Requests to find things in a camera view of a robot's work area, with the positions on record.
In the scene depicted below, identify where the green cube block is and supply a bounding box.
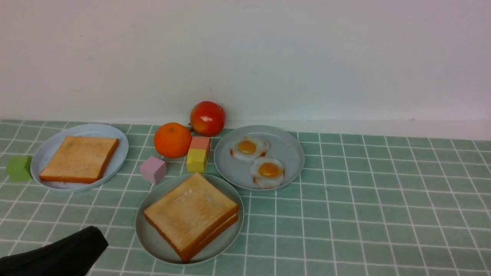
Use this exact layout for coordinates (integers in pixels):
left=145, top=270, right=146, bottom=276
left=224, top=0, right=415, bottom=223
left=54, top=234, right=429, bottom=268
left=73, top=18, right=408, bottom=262
left=6, top=155, right=32, bottom=182

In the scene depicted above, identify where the yellow cube block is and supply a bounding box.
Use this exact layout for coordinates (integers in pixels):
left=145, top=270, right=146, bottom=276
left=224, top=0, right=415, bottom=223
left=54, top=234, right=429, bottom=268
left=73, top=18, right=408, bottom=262
left=186, top=148, right=208, bottom=174

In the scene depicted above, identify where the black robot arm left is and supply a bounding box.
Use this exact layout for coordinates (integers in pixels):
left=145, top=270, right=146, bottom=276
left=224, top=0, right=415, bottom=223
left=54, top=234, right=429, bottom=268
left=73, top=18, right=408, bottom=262
left=0, top=226, right=109, bottom=276

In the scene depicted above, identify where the salmon pink cube block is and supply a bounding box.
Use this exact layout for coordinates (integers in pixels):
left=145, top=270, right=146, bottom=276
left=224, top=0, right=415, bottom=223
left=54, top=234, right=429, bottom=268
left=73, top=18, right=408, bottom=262
left=189, top=136, right=211, bottom=156

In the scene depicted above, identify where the light blue bread plate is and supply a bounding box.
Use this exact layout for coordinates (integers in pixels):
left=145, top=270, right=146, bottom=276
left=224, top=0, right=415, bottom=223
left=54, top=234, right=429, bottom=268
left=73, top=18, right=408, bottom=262
left=30, top=123, right=129, bottom=192

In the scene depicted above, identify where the orange fruit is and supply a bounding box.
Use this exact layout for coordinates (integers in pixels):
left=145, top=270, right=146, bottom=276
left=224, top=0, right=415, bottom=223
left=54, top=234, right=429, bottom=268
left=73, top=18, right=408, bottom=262
left=153, top=122, right=192, bottom=158

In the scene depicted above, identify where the front fried egg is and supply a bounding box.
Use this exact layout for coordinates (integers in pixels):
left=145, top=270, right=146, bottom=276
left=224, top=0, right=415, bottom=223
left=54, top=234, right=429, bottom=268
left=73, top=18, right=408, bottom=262
left=250, top=157, right=285, bottom=189

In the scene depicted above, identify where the red apple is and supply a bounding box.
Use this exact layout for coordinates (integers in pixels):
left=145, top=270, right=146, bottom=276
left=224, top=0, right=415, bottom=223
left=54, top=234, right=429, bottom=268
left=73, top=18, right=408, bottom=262
left=189, top=101, right=226, bottom=137

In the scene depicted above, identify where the fried egg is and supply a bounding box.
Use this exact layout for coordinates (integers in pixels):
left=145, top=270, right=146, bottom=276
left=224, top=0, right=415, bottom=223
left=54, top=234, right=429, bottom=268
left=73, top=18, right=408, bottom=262
left=250, top=157, right=285, bottom=189
left=230, top=136, right=270, bottom=161

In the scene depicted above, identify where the toast slice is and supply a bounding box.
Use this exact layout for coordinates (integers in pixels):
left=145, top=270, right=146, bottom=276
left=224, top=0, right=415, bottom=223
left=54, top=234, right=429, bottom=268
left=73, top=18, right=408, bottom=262
left=143, top=172, right=239, bottom=257
left=39, top=136, right=119, bottom=184
left=182, top=213, right=238, bottom=263

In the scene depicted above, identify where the green empty plate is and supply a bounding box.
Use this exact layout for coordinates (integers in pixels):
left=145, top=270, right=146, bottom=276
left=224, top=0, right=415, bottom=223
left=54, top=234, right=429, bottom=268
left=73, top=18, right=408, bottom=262
left=135, top=174, right=244, bottom=266

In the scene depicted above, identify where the grey egg plate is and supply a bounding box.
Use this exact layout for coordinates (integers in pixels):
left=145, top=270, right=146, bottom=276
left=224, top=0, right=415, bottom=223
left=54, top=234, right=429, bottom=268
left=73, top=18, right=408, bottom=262
left=214, top=125, right=305, bottom=191

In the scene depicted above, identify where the back fried egg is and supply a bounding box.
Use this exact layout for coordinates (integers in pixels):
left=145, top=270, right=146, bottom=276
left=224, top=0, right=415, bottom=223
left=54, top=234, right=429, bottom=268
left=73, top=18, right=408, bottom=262
left=230, top=136, right=270, bottom=161

